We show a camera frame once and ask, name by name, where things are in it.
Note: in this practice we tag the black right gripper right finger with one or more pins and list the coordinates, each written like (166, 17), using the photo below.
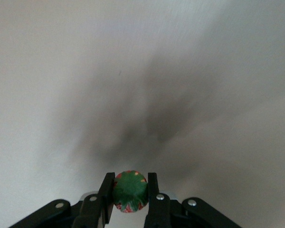
(161, 213)

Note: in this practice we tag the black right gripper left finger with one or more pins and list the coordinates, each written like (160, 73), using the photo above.
(85, 213)

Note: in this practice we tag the red toy strawberry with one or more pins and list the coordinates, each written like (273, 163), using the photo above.
(130, 190)

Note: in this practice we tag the brown table cover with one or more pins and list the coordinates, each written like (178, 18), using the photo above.
(61, 71)

